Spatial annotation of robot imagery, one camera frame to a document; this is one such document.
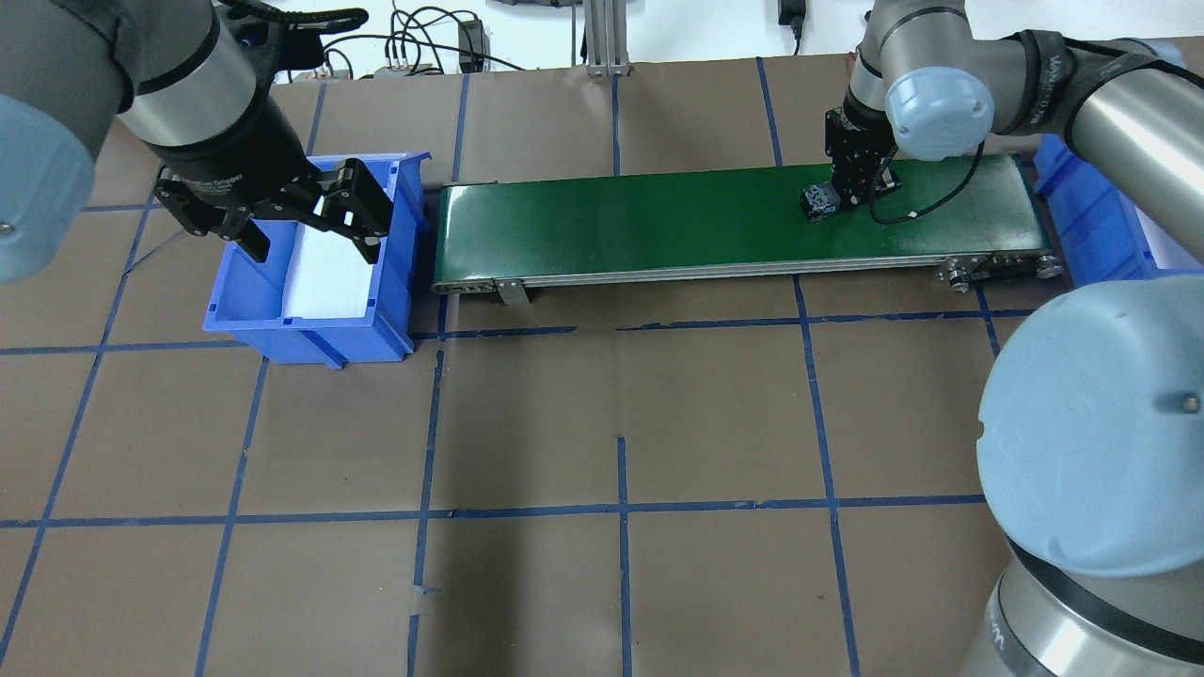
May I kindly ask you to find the aluminium frame post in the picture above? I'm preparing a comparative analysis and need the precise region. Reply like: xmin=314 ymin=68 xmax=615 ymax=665
xmin=580 ymin=0 xmax=632 ymax=78

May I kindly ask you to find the blue plastic bin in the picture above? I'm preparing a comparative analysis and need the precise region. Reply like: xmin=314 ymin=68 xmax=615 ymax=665
xmin=1035 ymin=134 xmax=1202 ymax=287
xmin=202 ymin=151 xmax=430 ymax=369

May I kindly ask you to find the white foam pad right bin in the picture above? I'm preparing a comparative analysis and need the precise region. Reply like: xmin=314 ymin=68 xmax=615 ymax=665
xmin=1135 ymin=208 xmax=1202 ymax=271

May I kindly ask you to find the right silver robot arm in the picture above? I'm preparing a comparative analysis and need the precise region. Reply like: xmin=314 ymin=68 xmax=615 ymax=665
xmin=804 ymin=1 xmax=1203 ymax=676

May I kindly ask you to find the green conveyor belt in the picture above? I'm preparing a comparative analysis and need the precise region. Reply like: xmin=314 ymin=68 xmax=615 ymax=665
xmin=433 ymin=157 xmax=1063 ymax=304

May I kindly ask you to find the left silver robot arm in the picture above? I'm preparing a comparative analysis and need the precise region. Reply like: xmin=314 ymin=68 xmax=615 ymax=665
xmin=1 ymin=1 xmax=394 ymax=282

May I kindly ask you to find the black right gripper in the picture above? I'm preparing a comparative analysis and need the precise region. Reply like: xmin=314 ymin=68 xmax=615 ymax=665
xmin=825 ymin=107 xmax=902 ymax=210

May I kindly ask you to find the red push button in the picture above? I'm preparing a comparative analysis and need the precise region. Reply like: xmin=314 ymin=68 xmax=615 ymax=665
xmin=799 ymin=181 xmax=844 ymax=222

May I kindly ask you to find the white foam pad left bin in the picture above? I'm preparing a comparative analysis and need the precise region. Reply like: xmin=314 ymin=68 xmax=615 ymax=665
xmin=282 ymin=223 xmax=374 ymax=320

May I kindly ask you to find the blue right plastic bin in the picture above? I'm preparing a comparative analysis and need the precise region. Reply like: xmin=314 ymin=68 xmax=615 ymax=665
xmin=1035 ymin=134 xmax=1202 ymax=287

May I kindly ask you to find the white foam pad bin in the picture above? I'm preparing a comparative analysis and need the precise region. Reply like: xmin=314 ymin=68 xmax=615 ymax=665
xmin=1135 ymin=208 xmax=1202 ymax=271
xmin=282 ymin=223 xmax=374 ymax=320

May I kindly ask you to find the blue left plastic bin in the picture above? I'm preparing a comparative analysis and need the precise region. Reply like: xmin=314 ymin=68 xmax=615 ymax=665
xmin=202 ymin=151 xmax=430 ymax=369

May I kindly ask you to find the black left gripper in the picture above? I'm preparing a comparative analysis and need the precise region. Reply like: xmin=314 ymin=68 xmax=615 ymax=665
xmin=151 ymin=94 xmax=394 ymax=266

